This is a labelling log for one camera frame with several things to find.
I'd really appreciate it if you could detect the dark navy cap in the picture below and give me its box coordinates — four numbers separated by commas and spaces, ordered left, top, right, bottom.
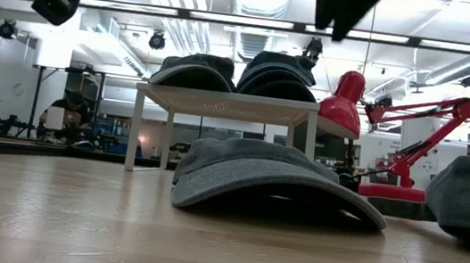
241, 47, 319, 88

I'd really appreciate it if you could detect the red desk lamp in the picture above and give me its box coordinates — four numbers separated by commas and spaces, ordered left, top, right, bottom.
308, 67, 470, 210

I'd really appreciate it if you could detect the white perforated shelf rack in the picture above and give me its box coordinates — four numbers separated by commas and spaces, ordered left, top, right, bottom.
123, 80, 323, 194

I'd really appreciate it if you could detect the black overhead light bar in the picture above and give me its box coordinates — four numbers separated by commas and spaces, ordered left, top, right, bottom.
23, 0, 470, 55

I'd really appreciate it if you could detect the ceiling air vent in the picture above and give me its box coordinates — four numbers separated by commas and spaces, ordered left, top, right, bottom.
235, 31, 270, 62

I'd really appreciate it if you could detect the black aluminium frame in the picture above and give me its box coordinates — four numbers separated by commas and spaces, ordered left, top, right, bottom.
0, 136, 178, 180
361, 194, 439, 223

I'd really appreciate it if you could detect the person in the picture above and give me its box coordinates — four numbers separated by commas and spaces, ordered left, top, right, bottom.
35, 86, 93, 148

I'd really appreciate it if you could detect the black-legged background table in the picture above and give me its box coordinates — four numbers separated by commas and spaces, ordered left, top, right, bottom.
23, 62, 108, 147

